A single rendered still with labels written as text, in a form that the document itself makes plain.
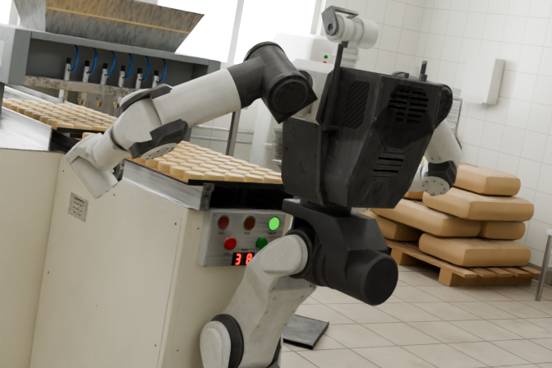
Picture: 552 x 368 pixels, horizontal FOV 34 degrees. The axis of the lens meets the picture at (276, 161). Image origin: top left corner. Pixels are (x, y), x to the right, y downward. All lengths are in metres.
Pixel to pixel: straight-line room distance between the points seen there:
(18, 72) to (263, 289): 1.00
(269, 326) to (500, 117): 4.87
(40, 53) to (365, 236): 1.24
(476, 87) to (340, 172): 5.08
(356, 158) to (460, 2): 5.55
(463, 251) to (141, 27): 3.37
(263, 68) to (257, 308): 0.62
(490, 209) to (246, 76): 4.15
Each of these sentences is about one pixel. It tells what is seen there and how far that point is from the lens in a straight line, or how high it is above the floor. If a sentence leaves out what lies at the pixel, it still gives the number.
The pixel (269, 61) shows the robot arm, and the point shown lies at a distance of 1.85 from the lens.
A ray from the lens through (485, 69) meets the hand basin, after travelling 6.89.
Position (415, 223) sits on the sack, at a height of 0.31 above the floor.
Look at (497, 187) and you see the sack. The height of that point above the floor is 0.63.
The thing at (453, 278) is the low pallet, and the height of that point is 0.05.
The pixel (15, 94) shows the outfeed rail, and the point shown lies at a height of 0.89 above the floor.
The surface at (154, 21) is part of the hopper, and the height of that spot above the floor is 1.27.
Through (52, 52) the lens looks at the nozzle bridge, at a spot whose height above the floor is 1.12.
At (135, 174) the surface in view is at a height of 0.86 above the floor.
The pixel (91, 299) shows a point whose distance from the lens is 2.57.
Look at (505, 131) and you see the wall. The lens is 6.85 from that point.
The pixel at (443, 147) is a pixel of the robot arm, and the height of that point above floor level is 1.08.
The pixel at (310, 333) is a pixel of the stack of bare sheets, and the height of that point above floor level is 0.02.
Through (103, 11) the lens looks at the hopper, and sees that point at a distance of 2.81.
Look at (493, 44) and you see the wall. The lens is 7.04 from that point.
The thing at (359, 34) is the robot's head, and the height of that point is 1.31.
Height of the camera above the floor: 1.24
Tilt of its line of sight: 7 degrees down
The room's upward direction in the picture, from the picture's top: 10 degrees clockwise
